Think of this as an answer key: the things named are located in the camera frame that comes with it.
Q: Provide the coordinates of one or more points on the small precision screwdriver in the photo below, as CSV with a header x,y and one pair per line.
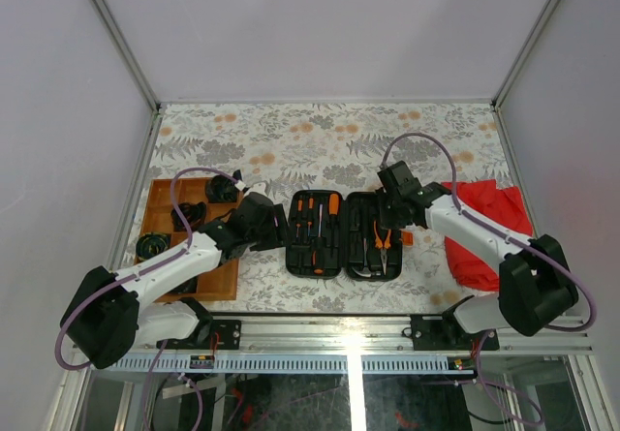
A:
x,y
310,216
299,220

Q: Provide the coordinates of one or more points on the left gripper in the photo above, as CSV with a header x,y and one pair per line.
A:
x,y
280,230

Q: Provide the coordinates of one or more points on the large orange screwdriver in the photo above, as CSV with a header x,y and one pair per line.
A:
x,y
333,211

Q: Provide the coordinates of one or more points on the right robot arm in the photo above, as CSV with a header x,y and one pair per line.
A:
x,y
534,281

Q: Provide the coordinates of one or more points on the black orange handle screwdriver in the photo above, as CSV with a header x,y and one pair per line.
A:
x,y
317,256

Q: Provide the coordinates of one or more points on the black plastic tool case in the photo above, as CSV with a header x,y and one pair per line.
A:
x,y
299,255

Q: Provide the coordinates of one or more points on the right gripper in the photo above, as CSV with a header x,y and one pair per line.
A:
x,y
384,221

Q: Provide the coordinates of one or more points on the red cloth bag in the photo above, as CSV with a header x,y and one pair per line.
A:
x,y
477,219

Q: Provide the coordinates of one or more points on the aluminium front rail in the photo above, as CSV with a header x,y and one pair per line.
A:
x,y
413,344

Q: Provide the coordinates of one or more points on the dark patterned rolled cloth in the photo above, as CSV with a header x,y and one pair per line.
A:
x,y
220,189

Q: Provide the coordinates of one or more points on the claw hammer black handle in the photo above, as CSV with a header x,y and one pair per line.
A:
x,y
363,262

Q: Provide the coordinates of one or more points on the orange long-nose pliers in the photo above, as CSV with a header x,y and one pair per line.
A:
x,y
382,242

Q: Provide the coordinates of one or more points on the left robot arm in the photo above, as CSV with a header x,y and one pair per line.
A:
x,y
114,312

